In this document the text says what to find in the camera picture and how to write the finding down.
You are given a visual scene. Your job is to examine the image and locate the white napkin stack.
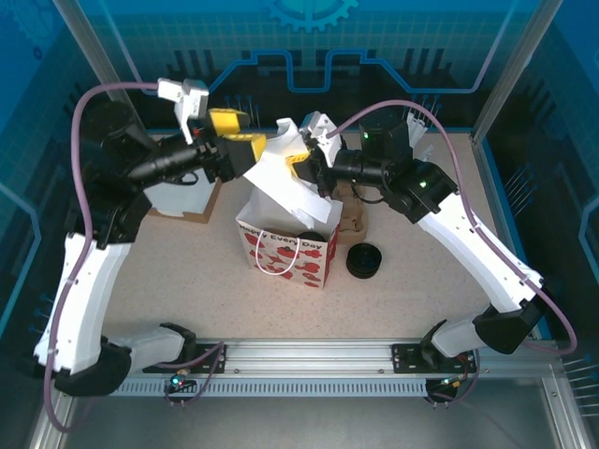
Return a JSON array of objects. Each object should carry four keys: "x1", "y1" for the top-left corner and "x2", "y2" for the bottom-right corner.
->
[{"x1": 143, "y1": 163, "x2": 217, "y2": 219}]

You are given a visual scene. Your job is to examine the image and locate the aluminium mounting rail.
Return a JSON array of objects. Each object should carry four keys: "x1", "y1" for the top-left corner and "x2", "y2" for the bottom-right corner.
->
[{"x1": 110, "y1": 339, "x2": 561, "y2": 375}]

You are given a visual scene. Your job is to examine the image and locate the aluminium frame post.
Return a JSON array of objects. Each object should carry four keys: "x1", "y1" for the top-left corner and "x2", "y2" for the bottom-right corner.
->
[
  {"x1": 470, "y1": 0, "x2": 558, "y2": 144},
  {"x1": 53, "y1": 0, "x2": 152, "y2": 144}
]

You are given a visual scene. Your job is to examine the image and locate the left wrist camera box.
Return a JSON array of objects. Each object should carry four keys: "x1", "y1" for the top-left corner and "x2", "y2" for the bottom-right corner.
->
[{"x1": 157, "y1": 78, "x2": 211, "y2": 145}]

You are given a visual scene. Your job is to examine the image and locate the white paper napkin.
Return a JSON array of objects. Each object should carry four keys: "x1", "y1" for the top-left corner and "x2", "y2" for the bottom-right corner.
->
[{"x1": 245, "y1": 118, "x2": 343, "y2": 225}]

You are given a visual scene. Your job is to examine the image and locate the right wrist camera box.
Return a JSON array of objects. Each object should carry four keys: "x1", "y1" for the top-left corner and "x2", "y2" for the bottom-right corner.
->
[{"x1": 299, "y1": 110, "x2": 346, "y2": 165}]

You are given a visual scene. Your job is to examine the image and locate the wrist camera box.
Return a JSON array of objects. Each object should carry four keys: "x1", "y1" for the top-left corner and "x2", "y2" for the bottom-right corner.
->
[
  {"x1": 299, "y1": 110, "x2": 346, "y2": 165},
  {"x1": 157, "y1": 78, "x2": 211, "y2": 145}
]

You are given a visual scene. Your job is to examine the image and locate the stack of pulp cup carriers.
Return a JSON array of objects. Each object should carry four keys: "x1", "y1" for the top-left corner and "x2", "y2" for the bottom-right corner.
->
[{"x1": 329, "y1": 181, "x2": 372, "y2": 245}]

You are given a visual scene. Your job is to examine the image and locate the brown cardboard tray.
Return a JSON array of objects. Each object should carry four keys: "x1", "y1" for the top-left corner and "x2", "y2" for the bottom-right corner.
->
[{"x1": 149, "y1": 180, "x2": 225, "y2": 226}]

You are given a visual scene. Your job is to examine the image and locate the slotted grey cable duct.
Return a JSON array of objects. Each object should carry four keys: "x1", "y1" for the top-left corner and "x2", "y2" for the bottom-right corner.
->
[{"x1": 111, "y1": 379, "x2": 430, "y2": 398}]

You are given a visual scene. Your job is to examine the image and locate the stack of black lids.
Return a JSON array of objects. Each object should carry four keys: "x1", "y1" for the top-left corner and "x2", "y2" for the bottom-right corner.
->
[{"x1": 345, "y1": 242, "x2": 384, "y2": 281}]

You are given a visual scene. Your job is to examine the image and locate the steel shelf panel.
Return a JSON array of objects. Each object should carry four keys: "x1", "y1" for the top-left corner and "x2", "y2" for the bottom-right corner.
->
[{"x1": 27, "y1": 369, "x2": 586, "y2": 449}]

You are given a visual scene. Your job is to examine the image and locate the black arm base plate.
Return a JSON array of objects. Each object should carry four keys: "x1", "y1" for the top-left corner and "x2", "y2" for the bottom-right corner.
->
[
  {"x1": 390, "y1": 343, "x2": 478, "y2": 374},
  {"x1": 142, "y1": 343, "x2": 229, "y2": 374}
]

